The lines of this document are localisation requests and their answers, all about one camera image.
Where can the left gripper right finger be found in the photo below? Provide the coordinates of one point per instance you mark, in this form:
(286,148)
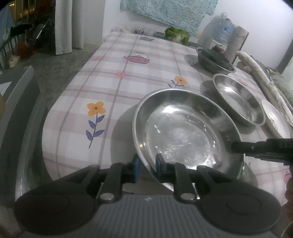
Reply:
(227,203)

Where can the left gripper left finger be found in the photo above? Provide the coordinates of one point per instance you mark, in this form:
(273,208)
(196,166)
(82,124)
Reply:
(68,203)

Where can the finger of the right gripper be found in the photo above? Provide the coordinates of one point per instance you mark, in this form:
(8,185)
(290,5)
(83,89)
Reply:
(274,150)

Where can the large steel bowl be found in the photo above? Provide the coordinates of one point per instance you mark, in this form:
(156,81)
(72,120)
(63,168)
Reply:
(187,128)

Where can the medium steel bowl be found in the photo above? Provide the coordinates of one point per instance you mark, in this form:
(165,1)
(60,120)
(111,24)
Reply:
(239,101)

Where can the white rolled towel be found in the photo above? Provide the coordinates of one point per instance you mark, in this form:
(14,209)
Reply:
(273,91)

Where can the small steel bowl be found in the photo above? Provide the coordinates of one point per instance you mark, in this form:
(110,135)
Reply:
(214,62)

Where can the red cabbage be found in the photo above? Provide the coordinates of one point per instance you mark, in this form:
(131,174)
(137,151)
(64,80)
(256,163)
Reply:
(219,49)

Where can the rolled beige mat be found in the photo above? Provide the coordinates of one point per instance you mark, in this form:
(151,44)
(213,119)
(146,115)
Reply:
(236,42)

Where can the white water dispenser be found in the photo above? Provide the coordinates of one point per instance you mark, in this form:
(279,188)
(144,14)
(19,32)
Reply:
(210,43)

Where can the blue water jug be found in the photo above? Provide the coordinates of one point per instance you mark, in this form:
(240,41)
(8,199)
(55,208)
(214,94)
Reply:
(223,30)

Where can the green lettuce head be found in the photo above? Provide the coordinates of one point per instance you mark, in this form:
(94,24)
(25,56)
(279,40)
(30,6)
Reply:
(177,35)

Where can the white curtain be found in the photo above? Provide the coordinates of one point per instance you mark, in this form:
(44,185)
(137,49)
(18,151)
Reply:
(77,23)

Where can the blue patterned wall cloth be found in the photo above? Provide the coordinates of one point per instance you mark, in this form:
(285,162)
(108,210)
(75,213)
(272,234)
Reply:
(184,14)

